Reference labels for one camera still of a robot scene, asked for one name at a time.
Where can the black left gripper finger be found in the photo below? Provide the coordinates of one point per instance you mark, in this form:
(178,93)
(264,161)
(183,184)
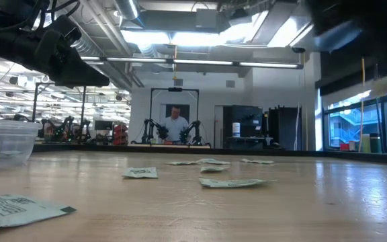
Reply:
(76,75)

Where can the black background robot arm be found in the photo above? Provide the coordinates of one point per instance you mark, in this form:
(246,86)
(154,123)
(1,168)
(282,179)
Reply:
(151,129)
(191,132)

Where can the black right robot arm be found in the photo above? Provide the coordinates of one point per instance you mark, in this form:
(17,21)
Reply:
(385,27)

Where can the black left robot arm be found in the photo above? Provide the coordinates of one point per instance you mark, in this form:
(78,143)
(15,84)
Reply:
(8,18)

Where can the red storage bins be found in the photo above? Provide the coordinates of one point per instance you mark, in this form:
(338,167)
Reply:
(120,134)

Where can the person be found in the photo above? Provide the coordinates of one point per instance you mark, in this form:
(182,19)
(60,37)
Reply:
(175,127)

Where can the black upright panel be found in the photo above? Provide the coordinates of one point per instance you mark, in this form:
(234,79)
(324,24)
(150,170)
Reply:
(286,127)

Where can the long ceiling light fixture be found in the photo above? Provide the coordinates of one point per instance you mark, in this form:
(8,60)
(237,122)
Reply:
(200,62)

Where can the black storage cabinet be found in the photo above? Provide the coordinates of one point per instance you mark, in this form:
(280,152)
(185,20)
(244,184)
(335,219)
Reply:
(247,121)

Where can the green cup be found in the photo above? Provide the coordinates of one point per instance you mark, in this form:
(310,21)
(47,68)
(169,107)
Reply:
(375,143)

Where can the green banknotes on table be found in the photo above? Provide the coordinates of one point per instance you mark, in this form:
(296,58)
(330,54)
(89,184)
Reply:
(181,163)

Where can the white cylindrical container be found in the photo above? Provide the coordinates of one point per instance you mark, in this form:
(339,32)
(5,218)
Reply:
(236,129)

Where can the black aluminium table frame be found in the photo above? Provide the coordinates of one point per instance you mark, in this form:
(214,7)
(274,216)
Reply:
(113,148)

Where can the black background rig frame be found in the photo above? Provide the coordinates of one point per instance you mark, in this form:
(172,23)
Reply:
(151,111)

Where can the silver ventilation duct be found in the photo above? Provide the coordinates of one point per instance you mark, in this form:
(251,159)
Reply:
(128,8)

